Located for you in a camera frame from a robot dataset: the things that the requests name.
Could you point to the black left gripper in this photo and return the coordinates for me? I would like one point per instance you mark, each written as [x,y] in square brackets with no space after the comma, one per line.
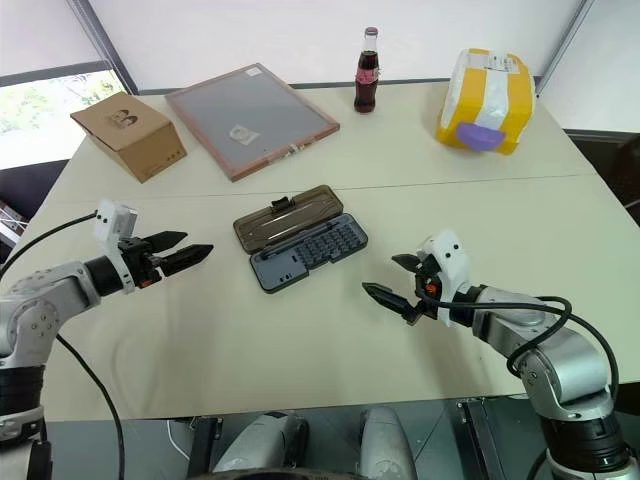
[137,262]

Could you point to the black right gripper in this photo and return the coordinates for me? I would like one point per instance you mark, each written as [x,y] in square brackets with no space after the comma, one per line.
[425,295]

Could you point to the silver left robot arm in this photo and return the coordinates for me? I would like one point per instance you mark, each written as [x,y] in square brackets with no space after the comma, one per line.
[35,310]

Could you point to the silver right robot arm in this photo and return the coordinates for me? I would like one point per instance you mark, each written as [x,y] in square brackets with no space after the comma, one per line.
[560,355]

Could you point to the screwdriver bit case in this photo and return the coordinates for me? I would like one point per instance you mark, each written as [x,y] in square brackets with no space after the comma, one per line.
[299,238]

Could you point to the brown cardboard box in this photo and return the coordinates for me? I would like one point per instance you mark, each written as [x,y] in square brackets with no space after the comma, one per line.
[131,136]

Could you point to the pink framed grey board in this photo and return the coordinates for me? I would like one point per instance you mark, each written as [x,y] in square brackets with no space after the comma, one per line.
[251,119]

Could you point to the grey rounded robot leg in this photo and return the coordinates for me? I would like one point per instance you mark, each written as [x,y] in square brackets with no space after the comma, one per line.
[265,445]
[387,445]

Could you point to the yellow white wrapped package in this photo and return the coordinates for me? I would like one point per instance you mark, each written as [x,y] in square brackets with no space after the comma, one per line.
[486,102]

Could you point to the glass cola bottle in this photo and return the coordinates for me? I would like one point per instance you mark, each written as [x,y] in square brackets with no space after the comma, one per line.
[368,75]

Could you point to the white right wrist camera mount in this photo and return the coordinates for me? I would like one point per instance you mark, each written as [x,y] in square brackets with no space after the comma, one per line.
[447,262]

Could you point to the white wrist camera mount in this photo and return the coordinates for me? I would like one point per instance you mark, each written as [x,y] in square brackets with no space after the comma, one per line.
[114,222]
[447,262]

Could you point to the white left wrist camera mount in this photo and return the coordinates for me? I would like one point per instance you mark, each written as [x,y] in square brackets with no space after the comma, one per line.
[114,222]

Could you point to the black table frame bracket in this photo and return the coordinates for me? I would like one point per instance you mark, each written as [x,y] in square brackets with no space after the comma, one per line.
[202,447]
[482,435]

